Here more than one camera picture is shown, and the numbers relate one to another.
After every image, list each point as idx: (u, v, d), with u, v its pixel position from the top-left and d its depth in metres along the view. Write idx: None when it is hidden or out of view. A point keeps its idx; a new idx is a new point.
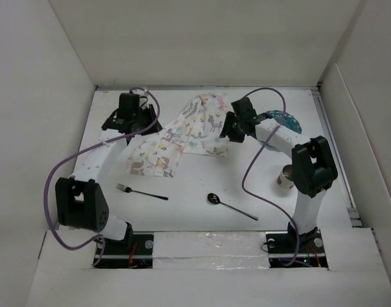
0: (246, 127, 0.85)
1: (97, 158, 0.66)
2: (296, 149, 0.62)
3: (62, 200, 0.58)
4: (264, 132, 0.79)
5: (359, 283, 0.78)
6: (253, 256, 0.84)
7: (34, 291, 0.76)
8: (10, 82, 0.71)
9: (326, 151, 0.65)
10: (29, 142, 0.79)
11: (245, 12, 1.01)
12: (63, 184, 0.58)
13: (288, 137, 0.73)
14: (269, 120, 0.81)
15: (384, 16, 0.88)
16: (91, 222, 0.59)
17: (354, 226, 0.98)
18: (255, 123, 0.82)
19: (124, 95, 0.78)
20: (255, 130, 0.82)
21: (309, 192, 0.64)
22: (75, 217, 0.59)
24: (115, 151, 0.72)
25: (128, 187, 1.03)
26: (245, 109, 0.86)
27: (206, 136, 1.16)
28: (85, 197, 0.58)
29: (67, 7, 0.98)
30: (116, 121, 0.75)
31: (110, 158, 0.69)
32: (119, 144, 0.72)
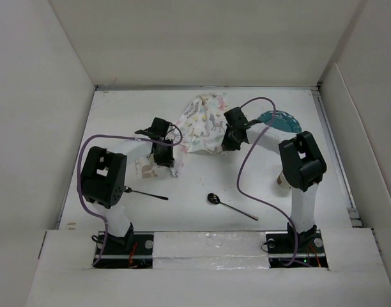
0: (239, 133, 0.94)
1: (129, 144, 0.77)
2: (283, 145, 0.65)
3: (91, 164, 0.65)
4: (254, 135, 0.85)
5: (359, 283, 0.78)
6: (253, 256, 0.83)
7: (34, 291, 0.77)
8: (9, 83, 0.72)
9: (312, 143, 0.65)
10: (29, 142, 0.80)
11: (245, 12, 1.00)
12: (96, 149, 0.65)
13: (276, 136, 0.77)
14: (259, 124, 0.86)
15: (384, 15, 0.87)
16: (107, 188, 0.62)
17: (354, 226, 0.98)
18: (246, 127, 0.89)
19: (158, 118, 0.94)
20: (246, 135, 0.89)
21: (299, 185, 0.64)
22: (96, 181, 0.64)
24: (142, 149, 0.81)
25: (129, 187, 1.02)
26: (236, 117, 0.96)
27: (207, 136, 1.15)
28: (112, 162, 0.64)
29: (67, 7, 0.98)
30: (145, 132, 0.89)
31: (135, 151, 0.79)
32: (145, 148, 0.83)
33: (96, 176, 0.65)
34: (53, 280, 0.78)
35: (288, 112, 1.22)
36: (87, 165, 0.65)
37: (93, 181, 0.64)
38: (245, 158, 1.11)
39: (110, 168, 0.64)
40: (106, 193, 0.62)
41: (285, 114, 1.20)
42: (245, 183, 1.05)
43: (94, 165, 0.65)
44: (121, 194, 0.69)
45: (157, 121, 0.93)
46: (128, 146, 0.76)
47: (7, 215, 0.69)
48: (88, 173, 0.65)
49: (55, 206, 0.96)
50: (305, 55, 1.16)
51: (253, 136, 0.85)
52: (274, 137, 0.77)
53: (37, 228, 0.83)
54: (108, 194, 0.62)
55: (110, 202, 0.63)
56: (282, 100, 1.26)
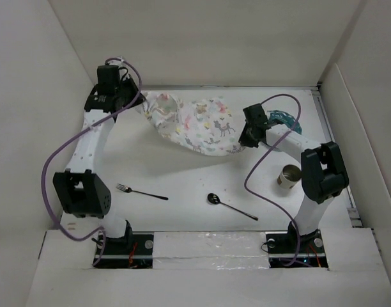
0: (257, 132, 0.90)
1: (89, 146, 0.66)
2: (306, 154, 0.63)
3: (64, 193, 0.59)
4: (274, 137, 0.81)
5: (359, 283, 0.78)
6: (253, 256, 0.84)
7: (34, 291, 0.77)
8: (10, 83, 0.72)
9: (337, 155, 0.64)
10: (29, 142, 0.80)
11: (245, 12, 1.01)
12: (60, 180, 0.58)
13: (298, 142, 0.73)
14: (280, 126, 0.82)
15: (385, 15, 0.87)
16: (96, 206, 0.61)
17: (354, 226, 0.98)
18: (266, 127, 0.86)
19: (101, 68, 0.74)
20: (266, 135, 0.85)
21: (317, 197, 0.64)
22: (80, 204, 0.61)
24: (104, 131, 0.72)
25: (129, 187, 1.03)
26: (256, 115, 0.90)
27: (220, 140, 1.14)
28: (87, 187, 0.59)
29: (67, 8, 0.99)
30: (97, 100, 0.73)
31: (98, 144, 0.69)
32: (107, 126, 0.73)
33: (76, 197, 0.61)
34: (53, 281, 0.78)
35: (289, 112, 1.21)
36: (61, 195, 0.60)
37: (77, 204, 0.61)
38: (257, 162, 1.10)
39: (87, 192, 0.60)
40: (97, 210, 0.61)
41: (285, 114, 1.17)
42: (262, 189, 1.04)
43: (69, 194, 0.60)
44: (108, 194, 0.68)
45: (103, 73, 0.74)
46: (90, 149, 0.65)
47: (7, 215, 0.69)
48: (68, 200, 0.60)
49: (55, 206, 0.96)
50: (305, 55, 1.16)
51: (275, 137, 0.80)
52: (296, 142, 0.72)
53: (38, 228, 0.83)
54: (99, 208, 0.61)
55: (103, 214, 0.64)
56: (282, 100, 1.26)
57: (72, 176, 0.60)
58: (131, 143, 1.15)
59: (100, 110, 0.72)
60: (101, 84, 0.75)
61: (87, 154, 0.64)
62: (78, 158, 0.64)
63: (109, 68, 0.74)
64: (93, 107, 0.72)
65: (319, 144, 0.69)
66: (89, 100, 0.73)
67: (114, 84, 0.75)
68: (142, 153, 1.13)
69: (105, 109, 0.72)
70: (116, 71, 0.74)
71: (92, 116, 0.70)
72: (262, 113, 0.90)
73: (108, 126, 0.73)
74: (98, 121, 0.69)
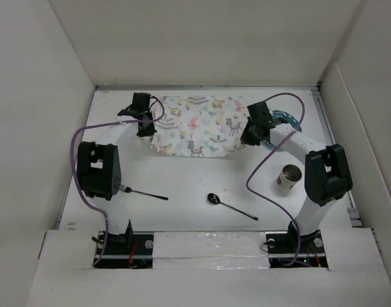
0: (261, 130, 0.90)
1: (116, 131, 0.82)
2: (311, 155, 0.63)
3: (84, 159, 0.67)
4: (278, 136, 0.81)
5: (360, 283, 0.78)
6: (253, 256, 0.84)
7: (34, 292, 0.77)
8: (10, 84, 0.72)
9: (342, 158, 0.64)
10: (29, 142, 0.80)
11: (245, 12, 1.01)
12: (85, 147, 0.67)
13: (303, 144, 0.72)
14: (285, 125, 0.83)
15: (385, 16, 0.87)
16: (107, 182, 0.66)
17: (354, 226, 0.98)
18: (271, 126, 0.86)
19: (140, 93, 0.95)
20: (270, 133, 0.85)
21: (319, 201, 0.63)
22: (92, 176, 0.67)
24: (129, 131, 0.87)
25: (128, 187, 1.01)
26: (260, 112, 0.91)
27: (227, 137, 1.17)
28: (105, 157, 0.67)
29: (68, 7, 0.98)
30: (129, 112, 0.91)
31: (124, 134, 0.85)
32: (132, 127, 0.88)
33: (92, 171, 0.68)
34: (53, 281, 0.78)
35: (289, 112, 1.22)
36: (81, 162, 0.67)
37: (90, 176, 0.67)
38: (258, 164, 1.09)
39: (105, 162, 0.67)
40: (107, 185, 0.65)
41: (285, 114, 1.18)
42: (261, 187, 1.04)
43: (87, 162, 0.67)
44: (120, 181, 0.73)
45: (138, 96, 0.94)
46: (115, 132, 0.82)
47: (7, 215, 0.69)
48: (84, 169, 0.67)
49: (56, 206, 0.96)
50: (305, 55, 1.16)
51: (276, 134, 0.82)
52: (300, 143, 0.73)
53: (38, 228, 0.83)
54: (108, 186, 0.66)
55: (111, 193, 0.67)
56: (281, 100, 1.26)
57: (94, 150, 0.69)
58: (130, 143, 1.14)
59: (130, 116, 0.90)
60: (135, 105, 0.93)
61: (113, 136, 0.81)
62: (105, 137, 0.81)
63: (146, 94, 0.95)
64: (125, 113, 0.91)
65: (324, 145, 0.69)
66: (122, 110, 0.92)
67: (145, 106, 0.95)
68: (142, 152, 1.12)
69: (134, 116, 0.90)
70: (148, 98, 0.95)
71: (126, 118, 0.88)
72: (266, 110, 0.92)
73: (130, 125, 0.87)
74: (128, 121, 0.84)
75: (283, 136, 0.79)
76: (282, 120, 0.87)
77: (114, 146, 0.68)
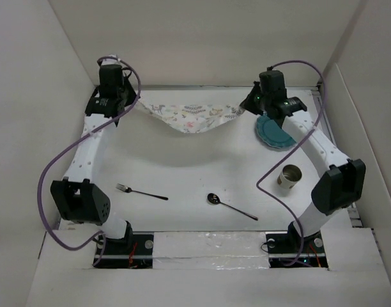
0: (275, 112, 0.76)
1: (89, 156, 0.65)
2: (329, 174, 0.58)
3: (61, 201, 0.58)
4: (293, 128, 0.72)
5: (360, 283, 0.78)
6: (253, 256, 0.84)
7: (34, 292, 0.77)
8: (10, 84, 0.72)
9: (360, 178, 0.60)
10: (29, 142, 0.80)
11: (245, 13, 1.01)
12: (58, 190, 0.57)
13: (322, 151, 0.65)
14: (303, 114, 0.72)
15: (385, 16, 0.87)
16: (95, 216, 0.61)
17: (354, 226, 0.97)
18: (285, 110, 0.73)
19: (105, 68, 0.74)
20: (283, 119, 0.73)
21: (324, 210, 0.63)
22: (76, 213, 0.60)
24: (106, 135, 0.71)
25: (129, 187, 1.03)
26: (275, 88, 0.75)
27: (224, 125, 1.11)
28: (85, 198, 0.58)
29: (68, 8, 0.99)
30: (99, 105, 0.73)
31: (99, 148, 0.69)
32: (107, 132, 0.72)
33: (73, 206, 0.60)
34: (53, 281, 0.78)
35: None
36: (59, 204, 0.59)
37: (73, 214, 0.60)
38: (260, 177, 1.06)
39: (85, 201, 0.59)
40: (95, 219, 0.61)
41: None
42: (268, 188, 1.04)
43: (66, 203, 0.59)
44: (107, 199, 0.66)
45: (105, 76, 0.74)
46: (89, 157, 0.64)
47: (7, 215, 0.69)
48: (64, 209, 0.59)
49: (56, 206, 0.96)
50: (305, 55, 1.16)
51: (293, 125, 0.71)
52: (320, 150, 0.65)
53: (38, 228, 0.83)
54: (97, 218, 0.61)
55: (101, 221, 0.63)
56: None
57: (70, 184, 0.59)
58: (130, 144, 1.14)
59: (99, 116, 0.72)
60: (104, 86, 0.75)
61: (85, 162, 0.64)
62: (77, 165, 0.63)
63: (112, 69, 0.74)
64: (94, 111, 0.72)
65: (345, 158, 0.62)
66: (90, 103, 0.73)
67: (117, 85, 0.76)
68: (142, 152, 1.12)
69: (105, 114, 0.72)
70: (118, 73, 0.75)
71: (93, 121, 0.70)
72: (283, 86, 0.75)
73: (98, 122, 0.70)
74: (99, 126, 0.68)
75: (302, 133, 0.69)
76: (299, 103, 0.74)
77: (91, 184, 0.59)
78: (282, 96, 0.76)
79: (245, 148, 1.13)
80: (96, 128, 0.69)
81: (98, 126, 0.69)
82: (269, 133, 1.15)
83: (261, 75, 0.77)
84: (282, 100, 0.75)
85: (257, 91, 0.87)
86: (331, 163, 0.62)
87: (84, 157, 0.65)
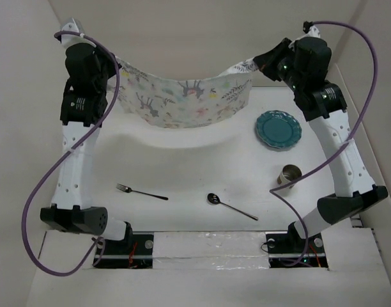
0: (306, 102, 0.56)
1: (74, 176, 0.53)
2: (351, 203, 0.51)
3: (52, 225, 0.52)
4: (323, 133, 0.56)
5: (360, 283, 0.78)
6: (253, 256, 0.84)
7: (34, 292, 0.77)
8: (11, 84, 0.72)
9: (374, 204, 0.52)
10: (29, 142, 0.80)
11: (244, 12, 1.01)
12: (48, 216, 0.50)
13: (351, 171, 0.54)
14: (338, 115, 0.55)
15: (385, 15, 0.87)
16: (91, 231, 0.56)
17: (354, 226, 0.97)
18: (322, 107, 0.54)
19: (69, 59, 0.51)
20: (315, 119, 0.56)
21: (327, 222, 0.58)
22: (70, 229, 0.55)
24: (91, 141, 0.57)
25: (129, 187, 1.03)
26: (315, 71, 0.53)
27: (214, 96, 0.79)
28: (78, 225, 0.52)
29: (68, 8, 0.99)
30: (75, 108, 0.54)
31: (87, 159, 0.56)
32: (92, 139, 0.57)
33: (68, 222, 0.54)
34: (53, 281, 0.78)
35: (289, 112, 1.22)
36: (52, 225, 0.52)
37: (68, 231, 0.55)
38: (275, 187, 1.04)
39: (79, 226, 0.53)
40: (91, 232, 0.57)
41: (285, 114, 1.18)
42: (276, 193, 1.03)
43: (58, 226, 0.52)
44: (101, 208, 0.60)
45: (72, 66, 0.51)
46: (74, 178, 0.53)
47: (7, 215, 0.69)
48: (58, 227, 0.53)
49: None
50: None
51: (324, 128, 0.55)
52: (347, 171, 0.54)
53: (38, 228, 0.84)
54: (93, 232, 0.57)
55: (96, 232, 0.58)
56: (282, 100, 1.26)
57: (61, 210, 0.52)
58: None
59: (80, 123, 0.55)
60: (75, 80, 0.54)
61: (71, 183, 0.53)
62: (64, 190, 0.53)
63: (81, 59, 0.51)
64: (72, 118, 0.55)
65: (372, 185, 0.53)
66: (64, 109, 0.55)
67: (91, 77, 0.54)
68: None
69: (85, 121, 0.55)
70: (90, 62, 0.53)
71: (72, 132, 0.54)
72: (326, 68, 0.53)
73: (78, 130, 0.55)
74: (78, 141, 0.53)
75: (334, 145, 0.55)
76: (339, 93, 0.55)
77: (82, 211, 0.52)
78: (319, 80, 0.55)
79: (245, 148, 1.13)
80: (76, 141, 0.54)
81: (79, 138, 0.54)
82: (269, 133, 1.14)
83: (299, 45, 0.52)
84: (316, 89, 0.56)
85: (287, 58, 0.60)
86: (356, 190, 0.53)
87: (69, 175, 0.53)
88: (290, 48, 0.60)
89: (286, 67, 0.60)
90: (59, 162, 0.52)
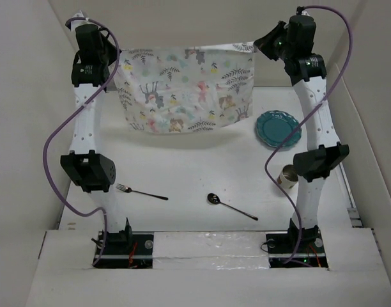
0: (292, 68, 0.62)
1: (88, 126, 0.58)
2: (315, 153, 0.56)
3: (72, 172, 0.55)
4: (303, 96, 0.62)
5: (360, 283, 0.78)
6: (253, 256, 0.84)
7: (34, 292, 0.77)
8: (11, 84, 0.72)
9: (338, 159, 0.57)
10: (29, 142, 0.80)
11: (245, 12, 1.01)
12: (68, 162, 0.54)
13: (319, 127, 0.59)
14: (320, 79, 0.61)
15: (385, 15, 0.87)
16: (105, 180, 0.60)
17: (354, 226, 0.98)
18: (306, 73, 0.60)
19: (80, 31, 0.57)
20: (298, 83, 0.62)
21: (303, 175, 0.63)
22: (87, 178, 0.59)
24: (99, 103, 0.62)
25: (129, 187, 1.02)
26: (301, 41, 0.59)
27: (214, 71, 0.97)
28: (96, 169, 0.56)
29: (68, 8, 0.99)
30: (84, 73, 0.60)
31: (97, 117, 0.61)
32: (100, 100, 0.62)
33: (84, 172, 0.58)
34: (53, 281, 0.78)
35: (289, 112, 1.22)
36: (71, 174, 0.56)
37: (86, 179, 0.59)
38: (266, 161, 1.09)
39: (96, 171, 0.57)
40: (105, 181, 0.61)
41: (285, 114, 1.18)
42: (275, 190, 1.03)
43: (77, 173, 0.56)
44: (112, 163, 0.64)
45: (80, 37, 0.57)
46: (89, 128, 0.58)
47: (6, 215, 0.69)
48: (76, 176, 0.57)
49: (55, 206, 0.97)
50: None
51: (303, 91, 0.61)
52: (317, 127, 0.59)
53: (38, 228, 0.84)
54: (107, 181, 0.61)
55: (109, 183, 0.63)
56: (282, 100, 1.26)
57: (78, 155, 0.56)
58: (130, 143, 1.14)
59: (89, 84, 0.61)
60: (84, 50, 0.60)
61: (85, 133, 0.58)
62: (79, 139, 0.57)
63: (89, 32, 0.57)
64: (82, 81, 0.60)
65: (337, 141, 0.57)
66: (74, 73, 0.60)
67: (97, 48, 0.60)
68: (141, 153, 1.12)
69: (94, 82, 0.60)
70: (96, 35, 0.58)
71: (84, 91, 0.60)
72: (311, 38, 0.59)
73: (89, 89, 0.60)
74: (91, 97, 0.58)
75: (310, 105, 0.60)
76: (321, 63, 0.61)
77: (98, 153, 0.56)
78: (305, 51, 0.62)
79: (245, 148, 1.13)
80: (88, 98, 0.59)
81: (90, 96, 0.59)
82: (268, 133, 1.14)
83: (291, 19, 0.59)
84: (303, 56, 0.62)
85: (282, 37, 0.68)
86: (322, 143, 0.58)
87: (85, 125, 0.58)
88: (285, 29, 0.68)
89: (280, 44, 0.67)
90: (73, 115, 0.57)
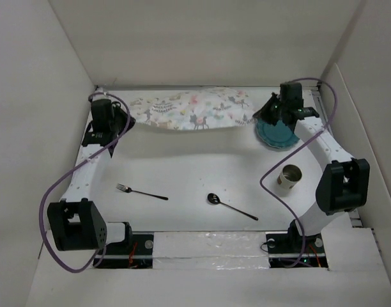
0: (289, 118, 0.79)
1: (87, 176, 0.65)
2: (331, 168, 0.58)
3: (57, 223, 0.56)
4: (304, 132, 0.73)
5: (359, 283, 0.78)
6: (253, 256, 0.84)
7: (33, 293, 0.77)
8: (10, 84, 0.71)
9: (363, 177, 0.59)
10: (28, 142, 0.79)
11: (245, 12, 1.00)
12: (56, 209, 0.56)
13: (328, 148, 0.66)
14: (314, 119, 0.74)
15: (386, 15, 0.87)
16: (92, 241, 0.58)
17: (354, 226, 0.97)
18: (299, 116, 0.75)
19: (94, 106, 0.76)
20: (296, 125, 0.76)
21: (326, 210, 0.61)
22: (71, 238, 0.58)
24: (102, 161, 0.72)
25: (129, 187, 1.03)
26: (292, 97, 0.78)
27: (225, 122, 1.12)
28: (82, 221, 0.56)
29: (68, 8, 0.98)
30: (94, 137, 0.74)
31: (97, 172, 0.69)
32: (103, 158, 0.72)
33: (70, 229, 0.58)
34: (53, 281, 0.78)
35: None
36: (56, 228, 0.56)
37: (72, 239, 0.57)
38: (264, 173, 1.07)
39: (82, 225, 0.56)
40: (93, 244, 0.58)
41: None
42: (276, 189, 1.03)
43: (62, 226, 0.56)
44: (104, 230, 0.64)
45: (96, 109, 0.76)
46: (87, 178, 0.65)
47: (6, 216, 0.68)
48: (61, 233, 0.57)
49: None
50: (305, 55, 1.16)
51: (303, 128, 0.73)
52: (324, 148, 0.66)
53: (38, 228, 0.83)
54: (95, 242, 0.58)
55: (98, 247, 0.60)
56: None
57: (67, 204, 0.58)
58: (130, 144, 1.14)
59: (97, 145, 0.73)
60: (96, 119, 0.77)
61: (84, 183, 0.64)
62: (75, 187, 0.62)
63: (102, 105, 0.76)
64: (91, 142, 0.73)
65: (350, 157, 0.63)
66: (85, 137, 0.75)
67: (107, 118, 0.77)
68: (141, 153, 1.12)
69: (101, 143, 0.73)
70: (108, 107, 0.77)
71: (89, 149, 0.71)
72: (299, 94, 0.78)
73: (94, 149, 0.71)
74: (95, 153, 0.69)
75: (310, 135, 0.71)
76: (314, 110, 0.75)
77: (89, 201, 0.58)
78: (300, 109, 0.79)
79: (244, 148, 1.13)
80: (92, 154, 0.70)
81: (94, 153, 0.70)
82: (268, 133, 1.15)
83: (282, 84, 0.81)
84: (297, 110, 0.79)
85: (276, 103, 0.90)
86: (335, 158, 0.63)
87: (85, 176, 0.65)
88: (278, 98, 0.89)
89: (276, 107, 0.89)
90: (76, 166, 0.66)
